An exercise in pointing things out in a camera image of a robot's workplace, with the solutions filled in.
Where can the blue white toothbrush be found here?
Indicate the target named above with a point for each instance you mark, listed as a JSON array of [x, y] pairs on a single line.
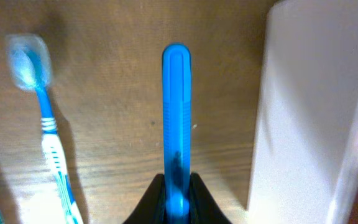
[[31, 70]]

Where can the blue disposable razor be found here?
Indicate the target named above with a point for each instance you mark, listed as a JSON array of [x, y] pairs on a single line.
[[176, 99]]

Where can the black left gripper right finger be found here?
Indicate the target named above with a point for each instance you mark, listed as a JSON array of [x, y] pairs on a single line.
[[203, 207]]

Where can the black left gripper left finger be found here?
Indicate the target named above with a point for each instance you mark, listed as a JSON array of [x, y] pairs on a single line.
[[151, 207]]

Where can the white cardboard box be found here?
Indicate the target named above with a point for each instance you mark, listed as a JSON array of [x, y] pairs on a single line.
[[305, 159]]

